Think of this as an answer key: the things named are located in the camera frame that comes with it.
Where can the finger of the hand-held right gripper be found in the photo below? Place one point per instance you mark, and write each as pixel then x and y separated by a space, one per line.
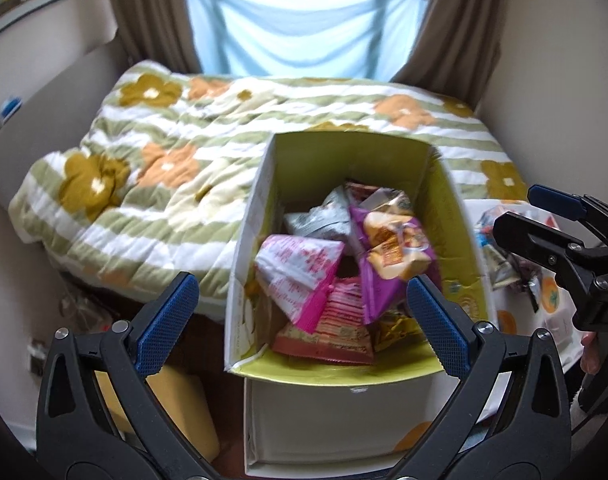
pixel 554 199
pixel 529 235

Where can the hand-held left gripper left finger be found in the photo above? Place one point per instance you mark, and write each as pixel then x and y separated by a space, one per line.
pixel 166 325

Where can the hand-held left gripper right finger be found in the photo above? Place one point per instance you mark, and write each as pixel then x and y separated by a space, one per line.
pixel 436 330

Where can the pile of assorted snack packets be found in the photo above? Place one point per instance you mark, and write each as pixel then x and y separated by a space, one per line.
pixel 504 265

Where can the yellow snack bag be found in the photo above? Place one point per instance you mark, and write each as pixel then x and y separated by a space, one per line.
pixel 394 330

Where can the purple snack bag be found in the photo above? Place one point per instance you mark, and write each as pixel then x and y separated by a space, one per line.
pixel 384 245

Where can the red pink striped snack bag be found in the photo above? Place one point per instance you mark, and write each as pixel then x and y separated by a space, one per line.
pixel 334 332

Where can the pink white snack bag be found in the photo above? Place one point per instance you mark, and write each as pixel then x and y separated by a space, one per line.
pixel 294 270

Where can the grey snack bag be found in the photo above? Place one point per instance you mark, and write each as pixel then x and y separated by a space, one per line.
pixel 316 220

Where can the green printed cardboard box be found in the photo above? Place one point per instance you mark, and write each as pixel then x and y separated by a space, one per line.
pixel 344 160

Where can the person's right hand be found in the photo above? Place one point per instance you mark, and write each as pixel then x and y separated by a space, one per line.
pixel 591 355

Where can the yellow box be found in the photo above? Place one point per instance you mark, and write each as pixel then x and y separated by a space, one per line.
pixel 183 410

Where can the floral striped quilt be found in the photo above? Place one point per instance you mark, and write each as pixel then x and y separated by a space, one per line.
pixel 183 160

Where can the brown curtain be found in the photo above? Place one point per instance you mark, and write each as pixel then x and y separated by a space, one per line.
pixel 454 30
pixel 153 15

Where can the grey headboard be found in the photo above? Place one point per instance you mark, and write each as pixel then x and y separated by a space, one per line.
pixel 43 110

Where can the small blue item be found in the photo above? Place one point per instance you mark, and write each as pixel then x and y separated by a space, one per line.
pixel 11 106

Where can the blue cloth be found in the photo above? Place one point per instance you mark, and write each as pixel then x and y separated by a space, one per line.
pixel 304 25

